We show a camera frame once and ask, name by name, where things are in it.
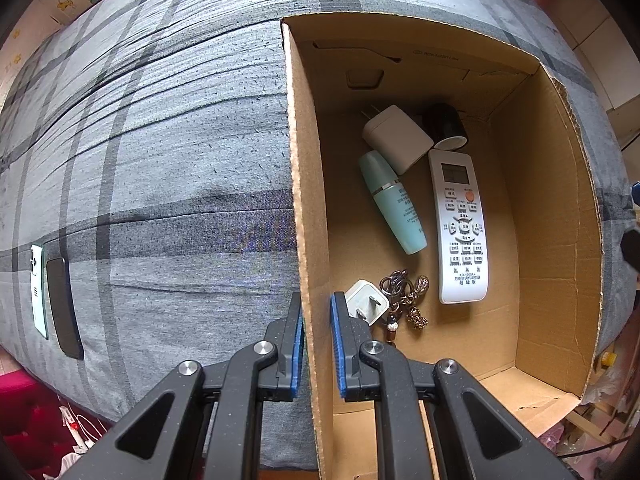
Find metal keychain with charms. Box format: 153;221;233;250
378;269;430;347

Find white air conditioner remote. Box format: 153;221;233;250
428;150;489;304

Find brown cardboard box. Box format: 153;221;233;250
282;13;603;479

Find dark glossy round ball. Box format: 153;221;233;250
419;102;469;151

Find small white plug charger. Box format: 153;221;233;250
345;280;390;326

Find wooden shelf with items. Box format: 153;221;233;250
539;318;639;479

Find black smartphone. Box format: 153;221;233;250
46;258;84;361

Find red tufted upholstery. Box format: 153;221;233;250
0;358;109;480

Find cream cabinet doors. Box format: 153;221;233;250
548;0;639;158

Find white green smartphone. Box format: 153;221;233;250
29;245;49;339

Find light teal cosmetic bottle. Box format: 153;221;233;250
358;151;427;255

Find large white power adapter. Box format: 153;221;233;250
362;105;434;174

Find grey plaid bed sheet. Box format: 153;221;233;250
0;0;639;470

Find white charging cable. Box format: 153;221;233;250
56;404;109;453

